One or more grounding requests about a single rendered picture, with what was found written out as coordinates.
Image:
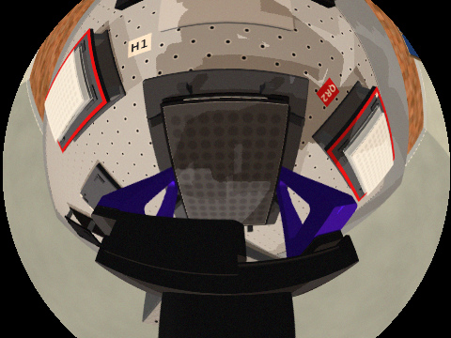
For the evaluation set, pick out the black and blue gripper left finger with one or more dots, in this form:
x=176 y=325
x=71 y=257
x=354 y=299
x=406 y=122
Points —
x=134 y=197

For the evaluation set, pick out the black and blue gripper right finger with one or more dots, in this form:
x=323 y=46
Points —
x=330 y=209

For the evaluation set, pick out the black square nest plate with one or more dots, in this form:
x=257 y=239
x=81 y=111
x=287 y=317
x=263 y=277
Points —
x=86 y=226

